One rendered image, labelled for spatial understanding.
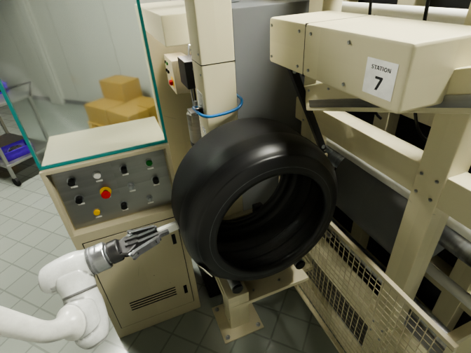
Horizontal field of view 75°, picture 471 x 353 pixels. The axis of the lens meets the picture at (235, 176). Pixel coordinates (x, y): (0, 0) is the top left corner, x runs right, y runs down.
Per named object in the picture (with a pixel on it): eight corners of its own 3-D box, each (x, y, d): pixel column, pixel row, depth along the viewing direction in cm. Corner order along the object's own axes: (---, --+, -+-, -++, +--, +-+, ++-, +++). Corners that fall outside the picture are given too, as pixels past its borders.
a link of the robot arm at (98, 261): (85, 242, 100) (103, 234, 101) (97, 260, 105) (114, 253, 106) (84, 262, 93) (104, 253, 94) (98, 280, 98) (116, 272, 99)
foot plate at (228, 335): (212, 308, 212) (211, 307, 211) (247, 294, 219) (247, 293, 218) (225, 344, 191) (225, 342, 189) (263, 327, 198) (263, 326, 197)
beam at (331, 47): (268, 61, 115) (268, 17, 107) (324, 52, 122) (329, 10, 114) (395, 116, 67) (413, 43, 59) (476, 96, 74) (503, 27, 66)
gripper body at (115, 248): (104, 255, 95) (133, 243, 96) (103, 237, 101) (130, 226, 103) (114, 270, 99) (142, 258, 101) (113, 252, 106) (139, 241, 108)
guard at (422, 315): (286, 274, 195) (290, 185, 157) (288, 274, 196) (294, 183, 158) (397, 438, 125) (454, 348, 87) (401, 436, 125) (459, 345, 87)
